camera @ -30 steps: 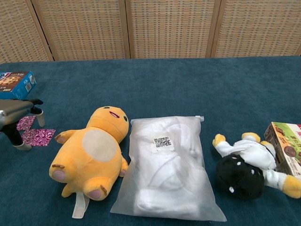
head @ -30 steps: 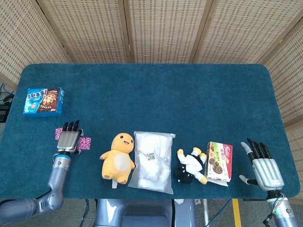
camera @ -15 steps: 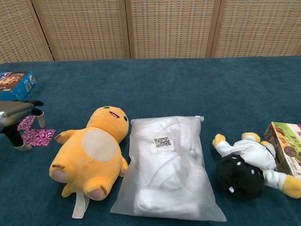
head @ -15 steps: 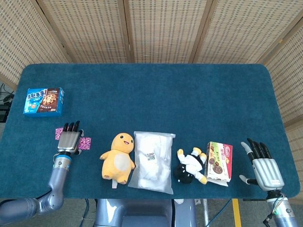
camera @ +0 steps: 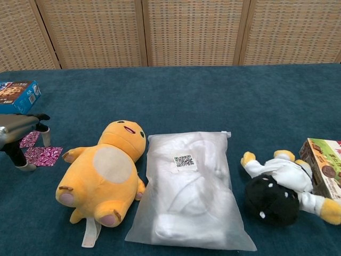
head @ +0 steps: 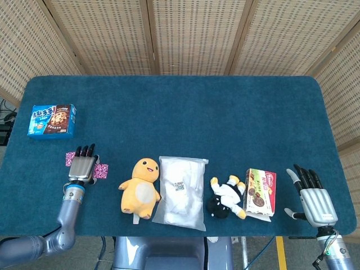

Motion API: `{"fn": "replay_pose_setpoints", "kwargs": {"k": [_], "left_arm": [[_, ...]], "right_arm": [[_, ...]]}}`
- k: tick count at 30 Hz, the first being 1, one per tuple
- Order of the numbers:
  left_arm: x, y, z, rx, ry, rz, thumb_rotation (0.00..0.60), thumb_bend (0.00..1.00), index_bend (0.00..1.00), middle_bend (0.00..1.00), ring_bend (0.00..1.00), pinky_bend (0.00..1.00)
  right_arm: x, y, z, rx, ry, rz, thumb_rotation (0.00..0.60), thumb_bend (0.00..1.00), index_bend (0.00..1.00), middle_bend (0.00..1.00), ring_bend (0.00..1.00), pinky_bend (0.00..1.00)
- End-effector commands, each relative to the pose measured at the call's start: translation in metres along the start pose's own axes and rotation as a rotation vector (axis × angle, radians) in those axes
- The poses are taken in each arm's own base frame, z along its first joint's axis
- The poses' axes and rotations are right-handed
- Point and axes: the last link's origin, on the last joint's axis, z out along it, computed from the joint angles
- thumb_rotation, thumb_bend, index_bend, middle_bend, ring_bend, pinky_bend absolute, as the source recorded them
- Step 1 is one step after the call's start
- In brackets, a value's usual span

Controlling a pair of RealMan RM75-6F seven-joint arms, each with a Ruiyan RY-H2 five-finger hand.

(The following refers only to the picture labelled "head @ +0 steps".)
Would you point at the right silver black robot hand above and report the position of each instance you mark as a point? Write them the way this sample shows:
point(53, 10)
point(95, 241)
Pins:
point(317, 202)

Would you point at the pink glitter card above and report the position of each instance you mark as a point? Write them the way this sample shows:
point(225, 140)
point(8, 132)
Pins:
point(69, 159)
point(102, 171)

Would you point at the grey robot torso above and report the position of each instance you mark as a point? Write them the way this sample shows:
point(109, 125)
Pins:
point(157, 253)

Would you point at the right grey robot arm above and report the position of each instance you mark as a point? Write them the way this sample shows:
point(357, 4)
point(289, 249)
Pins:
point(336, 253)

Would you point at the green red biscuit box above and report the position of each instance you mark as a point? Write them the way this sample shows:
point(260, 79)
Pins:
point(260, 194)

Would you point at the blue carpet table cover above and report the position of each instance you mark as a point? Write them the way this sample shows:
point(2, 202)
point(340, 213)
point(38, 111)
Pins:
point(197, 118)

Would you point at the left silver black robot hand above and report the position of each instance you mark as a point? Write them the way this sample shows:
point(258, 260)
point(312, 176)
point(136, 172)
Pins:
point(81, 168)

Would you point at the yellow floor tape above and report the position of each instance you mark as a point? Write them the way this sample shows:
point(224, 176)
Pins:
point(281, 253)

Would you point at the black white plush doll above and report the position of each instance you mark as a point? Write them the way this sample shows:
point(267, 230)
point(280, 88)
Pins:
point(227, 197)

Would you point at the grey metal table leg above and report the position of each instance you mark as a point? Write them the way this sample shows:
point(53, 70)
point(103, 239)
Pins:
point(244, 253)

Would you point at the blue chocolate cookie box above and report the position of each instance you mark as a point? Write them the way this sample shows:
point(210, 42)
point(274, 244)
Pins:
point(52, 121)

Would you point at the orange plush toy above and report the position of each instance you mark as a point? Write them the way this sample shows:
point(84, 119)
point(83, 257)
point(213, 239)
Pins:
point(140, 194)

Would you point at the woven bamboo folding screen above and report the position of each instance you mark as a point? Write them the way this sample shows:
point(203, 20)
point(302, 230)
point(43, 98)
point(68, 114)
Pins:
point(197, 33)

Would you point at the white clothes in plastic bag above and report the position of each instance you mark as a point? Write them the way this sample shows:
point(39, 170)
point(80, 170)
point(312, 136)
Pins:
point(180, 197)

